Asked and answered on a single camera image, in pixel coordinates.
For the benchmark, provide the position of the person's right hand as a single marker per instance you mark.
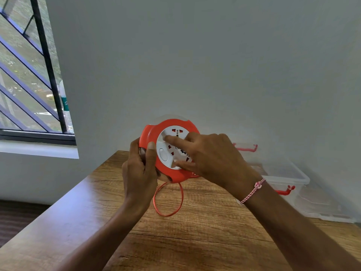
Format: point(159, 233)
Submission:
point(215, 163)

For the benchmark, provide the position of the person's left hand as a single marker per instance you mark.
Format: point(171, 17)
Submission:
point(138, 174)

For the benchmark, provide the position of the person's right thumb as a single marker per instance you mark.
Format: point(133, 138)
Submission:
point(184, 165)

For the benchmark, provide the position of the person's left thumb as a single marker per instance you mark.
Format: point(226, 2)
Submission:
point(151, 155)

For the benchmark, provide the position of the person's left forearm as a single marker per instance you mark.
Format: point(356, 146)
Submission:
point(103, 234)

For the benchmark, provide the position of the person's right forearm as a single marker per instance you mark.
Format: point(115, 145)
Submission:
point(296, 232)

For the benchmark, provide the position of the clear plastic storage box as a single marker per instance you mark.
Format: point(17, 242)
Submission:
point(277, 172)

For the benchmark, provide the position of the clear bottle with green label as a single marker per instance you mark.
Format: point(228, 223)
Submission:
point(64, 105)

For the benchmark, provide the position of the clear plastic box lid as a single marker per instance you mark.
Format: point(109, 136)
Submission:
point(321, 201)

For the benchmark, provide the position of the window with dark metal grille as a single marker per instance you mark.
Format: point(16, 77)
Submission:
point(29, 70)

